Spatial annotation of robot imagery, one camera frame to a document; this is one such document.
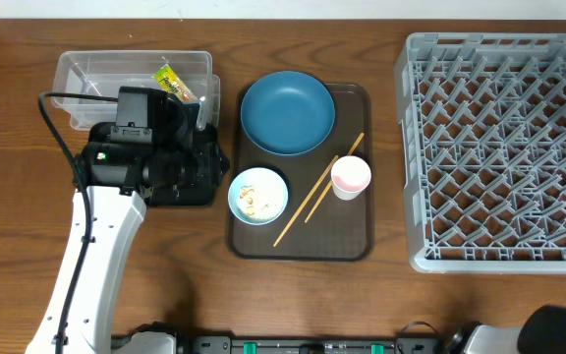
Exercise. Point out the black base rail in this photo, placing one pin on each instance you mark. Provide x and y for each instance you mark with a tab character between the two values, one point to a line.
162	338

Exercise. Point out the light blue food bowl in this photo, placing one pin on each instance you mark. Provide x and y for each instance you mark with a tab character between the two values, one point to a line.
257	196

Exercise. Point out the long wooden chopstick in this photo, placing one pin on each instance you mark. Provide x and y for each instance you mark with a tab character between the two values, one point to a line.
307	198

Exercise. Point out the yellow green snack wrapper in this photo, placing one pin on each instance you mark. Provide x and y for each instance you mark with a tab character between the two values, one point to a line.
170	82

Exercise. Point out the black rectangular tray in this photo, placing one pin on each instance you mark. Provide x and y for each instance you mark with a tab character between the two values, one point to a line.
107	164

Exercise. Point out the pink plastic cup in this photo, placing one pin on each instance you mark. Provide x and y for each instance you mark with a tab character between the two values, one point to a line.
354	177

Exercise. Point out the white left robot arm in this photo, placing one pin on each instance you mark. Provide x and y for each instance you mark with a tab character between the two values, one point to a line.
106	219

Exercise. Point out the brown serving tray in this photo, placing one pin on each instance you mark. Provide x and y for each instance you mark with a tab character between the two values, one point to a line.
335	231

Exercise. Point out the clear plastic bin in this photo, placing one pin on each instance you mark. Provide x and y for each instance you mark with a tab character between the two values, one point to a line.
104	72

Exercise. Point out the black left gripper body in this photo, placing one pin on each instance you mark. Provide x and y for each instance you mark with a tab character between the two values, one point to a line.
194	168

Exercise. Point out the dark blue plate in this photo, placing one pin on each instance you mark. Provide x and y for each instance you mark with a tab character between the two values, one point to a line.
287	113

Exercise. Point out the short wooden chopstick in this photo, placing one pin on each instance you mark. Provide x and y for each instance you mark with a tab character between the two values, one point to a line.
333	177

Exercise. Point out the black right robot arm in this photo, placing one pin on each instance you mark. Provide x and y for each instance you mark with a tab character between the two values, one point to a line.
544	332

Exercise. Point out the grey dishwasher rack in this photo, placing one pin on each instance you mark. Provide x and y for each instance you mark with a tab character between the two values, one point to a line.
483	120

